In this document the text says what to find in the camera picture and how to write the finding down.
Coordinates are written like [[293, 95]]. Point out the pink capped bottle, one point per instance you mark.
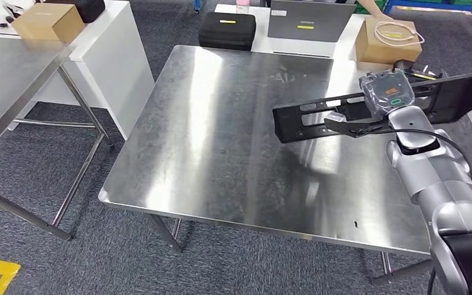
[[242, 6]]

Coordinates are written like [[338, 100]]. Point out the grey laptop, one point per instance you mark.
[[309, 20]]

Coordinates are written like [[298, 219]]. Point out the person's forearm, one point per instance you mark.
[[372, 8]]

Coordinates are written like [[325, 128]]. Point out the stainless steel workbench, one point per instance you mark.
[[219, 142]]

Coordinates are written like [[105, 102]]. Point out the black handheld device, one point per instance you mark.
[[403, 65]]

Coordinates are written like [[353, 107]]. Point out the black plastic panel part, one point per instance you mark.
[[456, 97]]

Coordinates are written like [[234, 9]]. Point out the black camera bracket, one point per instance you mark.
[[350, 127]]

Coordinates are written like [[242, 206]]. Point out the stainless steel table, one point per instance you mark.
[[8, 81]]

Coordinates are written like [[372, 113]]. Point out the plain cardboard box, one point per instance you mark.
[[44, 22]]

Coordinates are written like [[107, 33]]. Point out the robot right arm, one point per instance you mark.
[[435, 179]]

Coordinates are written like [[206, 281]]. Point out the blue steel shelf rack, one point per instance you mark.
[[423, 5]]

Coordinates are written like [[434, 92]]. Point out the black zip case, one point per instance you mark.
[[228, 36]]

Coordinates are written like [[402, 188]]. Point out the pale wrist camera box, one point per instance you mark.
[[335, 117]]

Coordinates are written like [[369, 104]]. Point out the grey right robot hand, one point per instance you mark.
[[386, 91]]

